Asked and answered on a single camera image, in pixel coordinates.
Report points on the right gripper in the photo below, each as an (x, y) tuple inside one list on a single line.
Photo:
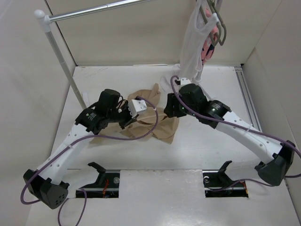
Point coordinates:
[(173, 100)]

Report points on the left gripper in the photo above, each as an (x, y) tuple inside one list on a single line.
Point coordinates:
[(129, 119)]

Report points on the beige t shirt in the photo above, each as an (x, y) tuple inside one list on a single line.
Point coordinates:
[(162, 128)]

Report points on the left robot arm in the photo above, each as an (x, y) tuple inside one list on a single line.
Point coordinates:
[(51, 183)]

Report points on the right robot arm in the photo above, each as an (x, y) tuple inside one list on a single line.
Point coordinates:
[(276, 155)]

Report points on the grey clothes hanger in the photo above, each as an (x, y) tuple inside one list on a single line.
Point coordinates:
[(220, 36)]

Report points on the pink patterned garment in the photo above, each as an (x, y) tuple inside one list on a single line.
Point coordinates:
[(208, 48)]

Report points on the white tank top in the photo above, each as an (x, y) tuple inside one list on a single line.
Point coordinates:
[(196, 40)]

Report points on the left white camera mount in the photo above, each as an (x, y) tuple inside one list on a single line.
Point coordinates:
[(136, 107)]

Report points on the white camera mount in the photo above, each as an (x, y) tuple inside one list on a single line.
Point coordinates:
[(136, 107), (182, 81)]

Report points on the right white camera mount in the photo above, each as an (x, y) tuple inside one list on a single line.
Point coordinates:
[(182, 81)]

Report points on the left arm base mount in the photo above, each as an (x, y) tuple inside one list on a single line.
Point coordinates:
[(106, 186)]

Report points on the aluminium rail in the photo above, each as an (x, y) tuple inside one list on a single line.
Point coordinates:
[(251, 111)]

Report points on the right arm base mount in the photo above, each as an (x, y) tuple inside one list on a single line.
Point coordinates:
[(219, 185)]

